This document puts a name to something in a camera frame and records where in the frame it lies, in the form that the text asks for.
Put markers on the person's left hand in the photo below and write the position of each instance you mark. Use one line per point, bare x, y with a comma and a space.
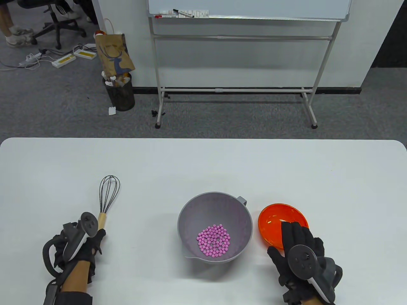
90, 251

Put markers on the person's right hand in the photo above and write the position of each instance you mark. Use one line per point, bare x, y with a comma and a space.
297, 235

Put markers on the orange plastic bowl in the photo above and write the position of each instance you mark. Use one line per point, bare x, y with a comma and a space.
276, 219

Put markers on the pile of pink plastic beads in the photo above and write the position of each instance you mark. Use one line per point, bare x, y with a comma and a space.
213, 240

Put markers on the grey plastic salad bowl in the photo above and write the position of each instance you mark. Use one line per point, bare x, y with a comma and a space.
197, 209

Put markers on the person's right forearm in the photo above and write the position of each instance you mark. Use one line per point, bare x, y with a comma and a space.
310, 301

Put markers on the person's left forearm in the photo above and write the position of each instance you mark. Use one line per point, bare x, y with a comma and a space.
76, 276

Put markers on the grey black hand controller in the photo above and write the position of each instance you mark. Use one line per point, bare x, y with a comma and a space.
302, 259
87, 222

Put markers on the white paper scrap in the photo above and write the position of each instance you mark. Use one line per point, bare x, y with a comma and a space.
112, 111

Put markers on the small black floor debris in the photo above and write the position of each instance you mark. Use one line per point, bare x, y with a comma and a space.
155, 112

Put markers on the black mesh waste bin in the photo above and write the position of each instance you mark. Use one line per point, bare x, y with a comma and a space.
122, 95

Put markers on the pile of discarded bottles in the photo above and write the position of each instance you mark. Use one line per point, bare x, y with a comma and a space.
114, 78

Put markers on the white yellow power strip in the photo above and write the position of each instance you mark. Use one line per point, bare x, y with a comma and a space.
85, 53
63, 60

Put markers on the brown paper bag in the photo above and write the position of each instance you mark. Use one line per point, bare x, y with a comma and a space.
113, 50

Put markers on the black office chair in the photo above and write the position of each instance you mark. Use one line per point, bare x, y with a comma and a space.
58, 28

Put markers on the whiteboard on metal stand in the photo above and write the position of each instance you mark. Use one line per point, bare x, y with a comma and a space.
254, 8

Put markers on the red marker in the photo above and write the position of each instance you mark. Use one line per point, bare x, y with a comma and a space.
162, 16

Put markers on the black marker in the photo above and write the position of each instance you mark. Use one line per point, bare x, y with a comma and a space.
183, 13

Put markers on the black wrist camera unit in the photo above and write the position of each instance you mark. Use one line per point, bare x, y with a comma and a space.
74, 299

